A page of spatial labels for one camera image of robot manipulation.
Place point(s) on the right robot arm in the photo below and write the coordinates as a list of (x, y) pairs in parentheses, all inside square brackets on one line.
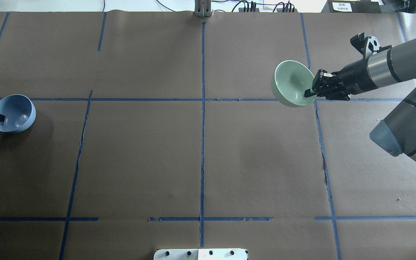
[(380, 66)]

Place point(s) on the aluminium frame post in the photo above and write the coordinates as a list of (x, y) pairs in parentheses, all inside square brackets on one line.
[(202, 8)]

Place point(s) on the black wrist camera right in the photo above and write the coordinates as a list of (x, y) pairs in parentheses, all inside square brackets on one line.
[(367, 45)]

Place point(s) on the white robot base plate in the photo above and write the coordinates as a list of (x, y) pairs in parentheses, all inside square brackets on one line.
[(202, 254)]

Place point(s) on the green bowl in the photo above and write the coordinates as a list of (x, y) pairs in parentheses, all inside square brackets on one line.
[(289, 82)]

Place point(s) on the blue bowl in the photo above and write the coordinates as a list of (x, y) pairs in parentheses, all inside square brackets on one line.
[(19, 112)]

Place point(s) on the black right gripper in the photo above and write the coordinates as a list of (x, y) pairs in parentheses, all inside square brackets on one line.
[(354, 79)]

